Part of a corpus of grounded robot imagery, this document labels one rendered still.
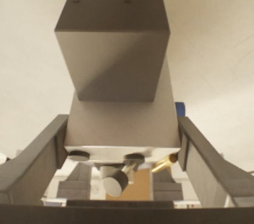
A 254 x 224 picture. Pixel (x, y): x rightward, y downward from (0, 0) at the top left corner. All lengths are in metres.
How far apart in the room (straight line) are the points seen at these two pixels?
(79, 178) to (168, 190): 0.12
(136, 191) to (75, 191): 0.40
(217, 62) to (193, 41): 0.05
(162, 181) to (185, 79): 0.14
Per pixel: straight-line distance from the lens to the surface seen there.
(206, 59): 0.23
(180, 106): 0.17
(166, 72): 0.17
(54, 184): 0.92
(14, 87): 0.30
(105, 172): 0.18
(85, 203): 0.25
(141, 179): 0.66
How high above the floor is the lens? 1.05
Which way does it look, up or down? 34 degrees down
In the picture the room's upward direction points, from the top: 179 degrees counter-clockwise
